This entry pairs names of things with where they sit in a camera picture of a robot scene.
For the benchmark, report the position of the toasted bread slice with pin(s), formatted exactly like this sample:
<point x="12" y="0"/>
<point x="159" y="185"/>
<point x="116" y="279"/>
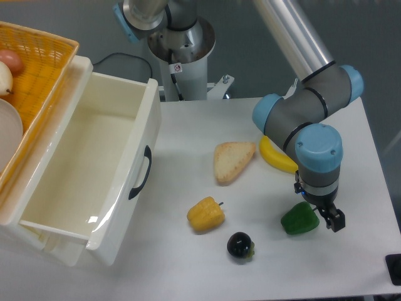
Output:
<point x="230" y="159"/>

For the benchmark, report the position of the dark purple eggplant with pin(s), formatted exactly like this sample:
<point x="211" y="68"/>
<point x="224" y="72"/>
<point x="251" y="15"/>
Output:
<point x="240" y="245"/>

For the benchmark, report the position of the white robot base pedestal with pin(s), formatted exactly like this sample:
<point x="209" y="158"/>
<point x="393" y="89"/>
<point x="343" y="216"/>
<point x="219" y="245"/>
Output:
<point x="183" y="61"/>

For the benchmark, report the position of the black device at edge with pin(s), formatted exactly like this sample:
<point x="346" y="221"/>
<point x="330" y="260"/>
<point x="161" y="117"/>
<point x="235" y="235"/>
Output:
<point x="393" y="262"/>

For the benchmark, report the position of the white pear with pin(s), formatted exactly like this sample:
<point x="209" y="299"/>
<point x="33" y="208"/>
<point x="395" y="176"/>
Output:
<point x="6" y="80"/>

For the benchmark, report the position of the black drawer handle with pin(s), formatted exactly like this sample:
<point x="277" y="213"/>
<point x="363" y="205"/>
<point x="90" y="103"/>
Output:
<point x="143" y="174"/>

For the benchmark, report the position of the white plate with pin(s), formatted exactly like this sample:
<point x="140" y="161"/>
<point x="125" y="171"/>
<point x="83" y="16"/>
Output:
<point x="11" y="132"/>

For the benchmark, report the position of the yellow banana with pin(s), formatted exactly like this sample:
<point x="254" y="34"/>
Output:
<point x="275" y="158"/>

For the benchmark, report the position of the orange woven basket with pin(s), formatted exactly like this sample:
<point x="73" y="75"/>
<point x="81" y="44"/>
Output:
<point x="46" y="58"/>

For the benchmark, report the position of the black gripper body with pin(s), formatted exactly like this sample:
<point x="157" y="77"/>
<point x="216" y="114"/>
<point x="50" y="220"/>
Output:
<point x="322" y="197"/>

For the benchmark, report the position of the white plastic drawer box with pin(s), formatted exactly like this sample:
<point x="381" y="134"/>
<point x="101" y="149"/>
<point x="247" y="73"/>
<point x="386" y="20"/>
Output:
<point x="70" y="195"/>

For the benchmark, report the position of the green bell pepper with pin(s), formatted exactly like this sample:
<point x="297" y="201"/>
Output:
<point x="299" y="219"/>

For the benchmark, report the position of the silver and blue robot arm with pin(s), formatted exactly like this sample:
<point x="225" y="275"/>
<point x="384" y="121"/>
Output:
<point x="293" y="123"/>

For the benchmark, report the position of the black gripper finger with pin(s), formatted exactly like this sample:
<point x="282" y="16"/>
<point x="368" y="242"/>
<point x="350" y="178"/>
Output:
<point x="334" y="218"/>

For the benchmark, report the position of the yellow bell pepper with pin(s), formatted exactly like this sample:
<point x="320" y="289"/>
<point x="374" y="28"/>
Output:
<point x="206" y="215"/>

